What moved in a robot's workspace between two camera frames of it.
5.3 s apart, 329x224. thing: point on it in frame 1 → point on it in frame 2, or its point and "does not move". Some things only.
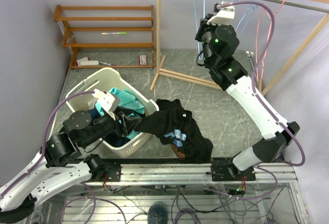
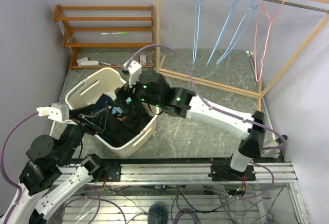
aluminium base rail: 196,174 does not move
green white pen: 120,33 does not move
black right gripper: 204,25 → 123,93
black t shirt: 175,125 → 125,119
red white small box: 142,60 does not move
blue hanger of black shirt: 200,58 → 197,20
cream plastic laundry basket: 111,79 does not move
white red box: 86,61 does not move
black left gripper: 124,128 → 96,122
